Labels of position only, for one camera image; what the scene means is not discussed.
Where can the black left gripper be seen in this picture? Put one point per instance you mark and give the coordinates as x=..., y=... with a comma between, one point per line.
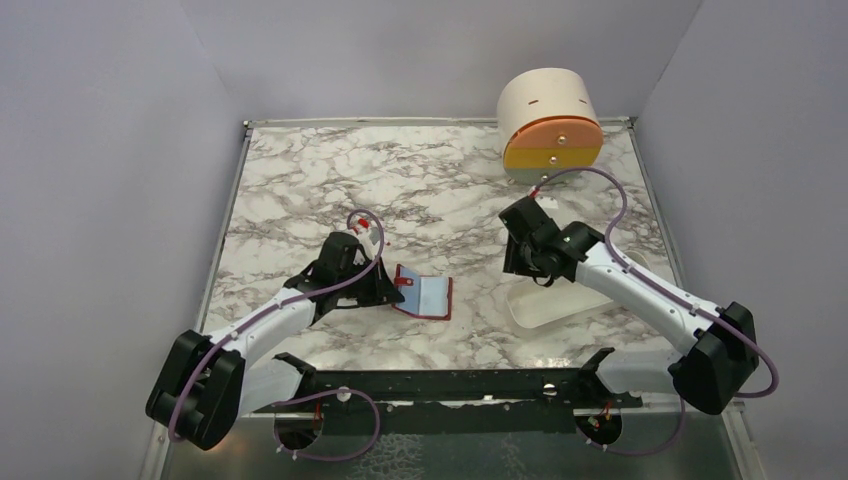
x=383, y=291

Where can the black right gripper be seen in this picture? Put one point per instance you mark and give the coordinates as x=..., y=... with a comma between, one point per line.
x=515, y=264

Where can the red card holder wallet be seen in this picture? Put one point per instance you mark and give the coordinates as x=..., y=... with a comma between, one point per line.
x=424, y=296

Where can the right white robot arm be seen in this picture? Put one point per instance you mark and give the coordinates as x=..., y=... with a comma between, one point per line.
x=712, y=348

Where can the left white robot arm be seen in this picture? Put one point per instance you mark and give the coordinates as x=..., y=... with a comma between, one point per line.
x=209, y=380

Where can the white plastic tray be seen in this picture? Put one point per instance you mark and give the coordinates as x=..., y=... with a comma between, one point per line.
x=534, y=309

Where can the round pastel drawer organizer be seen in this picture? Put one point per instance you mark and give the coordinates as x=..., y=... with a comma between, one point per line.
x=546, y=124

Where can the black mounting rail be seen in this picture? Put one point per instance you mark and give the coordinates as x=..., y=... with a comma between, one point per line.
x=447, y=402

